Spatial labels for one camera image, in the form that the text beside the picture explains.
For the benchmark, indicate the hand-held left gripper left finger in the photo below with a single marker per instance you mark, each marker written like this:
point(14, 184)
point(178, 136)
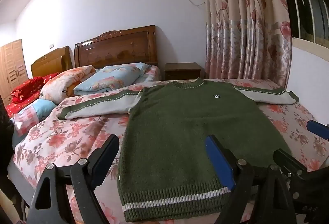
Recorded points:
point(102, 167)

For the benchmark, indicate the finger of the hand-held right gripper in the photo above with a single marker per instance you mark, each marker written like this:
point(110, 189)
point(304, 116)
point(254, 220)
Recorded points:
point(317, 128)
point(287, 161)

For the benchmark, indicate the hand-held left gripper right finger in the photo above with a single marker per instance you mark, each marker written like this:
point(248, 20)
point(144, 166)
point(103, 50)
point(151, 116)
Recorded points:
point(218, 159)

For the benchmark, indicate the green knit sweater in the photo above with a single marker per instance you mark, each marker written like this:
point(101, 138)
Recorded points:
point(167, 136)

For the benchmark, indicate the bed with floral sheet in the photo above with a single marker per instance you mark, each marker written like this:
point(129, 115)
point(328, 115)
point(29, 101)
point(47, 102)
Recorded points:
point(64, 141)

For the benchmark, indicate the light blue pillow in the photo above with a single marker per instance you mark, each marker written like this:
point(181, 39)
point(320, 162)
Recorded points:
point(42, 108)

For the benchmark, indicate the blue floral folded quilt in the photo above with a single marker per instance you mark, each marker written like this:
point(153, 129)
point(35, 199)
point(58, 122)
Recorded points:
point(110, 80)

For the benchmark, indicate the pink floral folded quilt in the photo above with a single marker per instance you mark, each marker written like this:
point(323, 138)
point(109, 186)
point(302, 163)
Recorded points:
point(64, 82)

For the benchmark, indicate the wooden nightstand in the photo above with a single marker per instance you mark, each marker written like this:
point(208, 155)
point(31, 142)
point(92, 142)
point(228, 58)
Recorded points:
point(182, 71)

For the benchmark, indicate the person's dark clothing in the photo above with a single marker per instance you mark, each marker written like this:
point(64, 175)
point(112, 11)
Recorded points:
point(6, 149)

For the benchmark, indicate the red blanket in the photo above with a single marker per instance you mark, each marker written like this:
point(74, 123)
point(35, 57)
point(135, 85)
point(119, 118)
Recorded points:
point(25, 90)

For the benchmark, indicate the small wooden headboard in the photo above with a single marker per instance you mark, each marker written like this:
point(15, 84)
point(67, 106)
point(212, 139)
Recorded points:
point(50, 64)

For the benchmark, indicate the large carved wooden headboard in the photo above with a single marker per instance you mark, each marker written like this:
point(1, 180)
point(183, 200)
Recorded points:
point(115, 49)

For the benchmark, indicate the window with white bars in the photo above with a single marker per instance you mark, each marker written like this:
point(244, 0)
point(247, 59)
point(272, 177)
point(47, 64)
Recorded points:
point(305, 0)

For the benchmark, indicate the pink floral curtain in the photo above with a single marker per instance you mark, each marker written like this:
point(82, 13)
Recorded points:
point(244, 20)

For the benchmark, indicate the light wooden wardrobe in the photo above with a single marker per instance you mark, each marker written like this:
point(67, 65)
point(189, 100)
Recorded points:
point(11, 67)

